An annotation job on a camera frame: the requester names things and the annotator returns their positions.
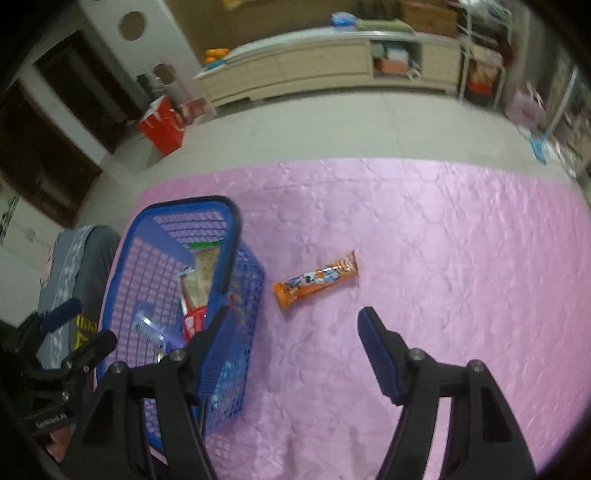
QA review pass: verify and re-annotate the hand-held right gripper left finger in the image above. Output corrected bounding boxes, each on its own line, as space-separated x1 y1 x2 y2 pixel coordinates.
60 305 232 480

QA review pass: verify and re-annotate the red snack packet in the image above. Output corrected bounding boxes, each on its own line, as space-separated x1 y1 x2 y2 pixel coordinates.
182 307 208 342

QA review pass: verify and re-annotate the red box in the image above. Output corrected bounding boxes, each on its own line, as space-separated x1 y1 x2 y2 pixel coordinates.
464 78 502 104

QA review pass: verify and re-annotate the pink plastic bag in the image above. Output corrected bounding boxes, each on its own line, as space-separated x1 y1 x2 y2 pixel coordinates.
505 83 546 127

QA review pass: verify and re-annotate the person's left hand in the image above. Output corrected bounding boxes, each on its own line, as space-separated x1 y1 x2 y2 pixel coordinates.
44 425 77 464

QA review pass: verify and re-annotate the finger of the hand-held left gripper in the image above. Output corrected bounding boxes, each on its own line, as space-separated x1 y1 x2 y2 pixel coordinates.
14 298 84 342
31 329 118 377

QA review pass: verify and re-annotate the round brown board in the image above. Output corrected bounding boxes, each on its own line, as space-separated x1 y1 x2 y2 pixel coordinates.
152 63 178 88

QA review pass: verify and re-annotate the blue plastic basket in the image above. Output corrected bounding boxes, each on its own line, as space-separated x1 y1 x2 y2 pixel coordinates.
95 195 266 455

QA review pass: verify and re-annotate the pink quilted cover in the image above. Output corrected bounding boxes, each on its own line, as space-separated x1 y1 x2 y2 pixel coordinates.
92 157 585 480

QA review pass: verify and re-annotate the white storage rack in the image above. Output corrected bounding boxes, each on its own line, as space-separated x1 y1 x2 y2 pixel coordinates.
457 0 513 109

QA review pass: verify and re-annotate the orange snack bar packet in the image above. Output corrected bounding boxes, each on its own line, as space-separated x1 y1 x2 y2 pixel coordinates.
272 249 360 309

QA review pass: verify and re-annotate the red paper bag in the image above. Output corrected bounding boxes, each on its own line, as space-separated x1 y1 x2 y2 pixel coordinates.
139 95 188 155

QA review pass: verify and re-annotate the round brown wall decor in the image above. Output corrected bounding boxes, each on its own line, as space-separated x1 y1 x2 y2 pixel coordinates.
117 11 145 40

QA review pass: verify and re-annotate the blue mop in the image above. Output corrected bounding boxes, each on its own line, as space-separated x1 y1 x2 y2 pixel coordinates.
529 69 578 164

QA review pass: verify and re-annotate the brown cardboard box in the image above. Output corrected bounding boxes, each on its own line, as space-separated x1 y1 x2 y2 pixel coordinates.
399 0 458 38

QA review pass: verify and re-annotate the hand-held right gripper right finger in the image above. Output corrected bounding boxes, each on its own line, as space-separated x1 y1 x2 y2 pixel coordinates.
357 306 539 480

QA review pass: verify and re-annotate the orange box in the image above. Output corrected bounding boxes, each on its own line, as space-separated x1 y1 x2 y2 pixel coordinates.
374 58 411 77

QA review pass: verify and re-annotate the green-edged cracker packet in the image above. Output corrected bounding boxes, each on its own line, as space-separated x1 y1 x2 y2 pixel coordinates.
180 240 227 310

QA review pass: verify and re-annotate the green folded cloth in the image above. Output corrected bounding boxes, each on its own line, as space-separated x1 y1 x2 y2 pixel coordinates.
358 19 416 34

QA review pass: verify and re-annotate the dark wooden door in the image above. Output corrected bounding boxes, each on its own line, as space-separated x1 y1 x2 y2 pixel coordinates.
0 78 102 229
34 30 144 153

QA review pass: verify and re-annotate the light blue snack packet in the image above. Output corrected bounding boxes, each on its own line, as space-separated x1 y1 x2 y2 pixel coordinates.
131 311 178 352

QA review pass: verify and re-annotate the beige TV cabinet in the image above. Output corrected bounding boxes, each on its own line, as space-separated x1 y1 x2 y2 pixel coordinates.
193 25 462 109

